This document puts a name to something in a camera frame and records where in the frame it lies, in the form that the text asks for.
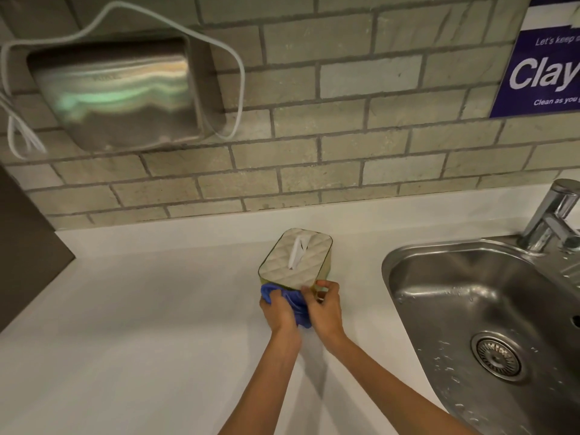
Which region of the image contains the person's right hand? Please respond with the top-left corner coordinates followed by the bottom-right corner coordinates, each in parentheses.
top-left (300, 280), bottom-right (347, 347)

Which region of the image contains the person's left hand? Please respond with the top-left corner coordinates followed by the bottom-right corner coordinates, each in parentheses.
top-left (259, 288), bottom-right (301, 339)

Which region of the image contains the blue cleaning cloth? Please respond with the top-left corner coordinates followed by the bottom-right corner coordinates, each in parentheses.
top-left (260, 282), bottom-right (314, 330)

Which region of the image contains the beige quilted tissue box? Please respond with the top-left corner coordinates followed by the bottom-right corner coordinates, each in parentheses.
top-left (258, 227), bottom-right (334, 300)

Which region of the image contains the person's left forearm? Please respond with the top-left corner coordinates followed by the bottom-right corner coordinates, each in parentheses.
top-left (218, 328), bottom-right (303, 435)

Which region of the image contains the person's right forearm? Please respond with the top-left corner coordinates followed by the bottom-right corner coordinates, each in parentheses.
top-left (321, 334), bottom-right (481, 435)

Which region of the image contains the white tissue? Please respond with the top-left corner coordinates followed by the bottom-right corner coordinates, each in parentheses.
top-left (288, 235), bottom-right (312, 271)

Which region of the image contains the stainless steel sink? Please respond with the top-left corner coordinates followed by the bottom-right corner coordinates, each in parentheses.
top-left (382, 236), bottom-right (580, 435)

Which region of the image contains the sink drain strainer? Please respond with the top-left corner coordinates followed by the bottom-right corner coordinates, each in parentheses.
top-left (470, 332), bottom-right (528, 382)

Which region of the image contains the dark cabinet panel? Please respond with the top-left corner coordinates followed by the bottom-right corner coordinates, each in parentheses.
top-left (0, 166), bottom-right (76, 333)

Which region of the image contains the chrome faucet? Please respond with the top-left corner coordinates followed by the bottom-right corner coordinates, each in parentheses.
top-left (517, 178), bottom-right (580, 255)

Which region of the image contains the stainless steel hand dryer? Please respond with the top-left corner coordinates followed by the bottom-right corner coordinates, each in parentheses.
top-left (26, 37), bottom-right (205, 153)

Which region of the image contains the white power cable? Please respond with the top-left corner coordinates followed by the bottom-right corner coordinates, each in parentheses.
top-left (0, 1), bottom-right (246, 160)

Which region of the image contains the purple wall sign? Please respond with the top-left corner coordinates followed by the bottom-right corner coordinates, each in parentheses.
top-left (489, 0), bottom-right (580, 119)

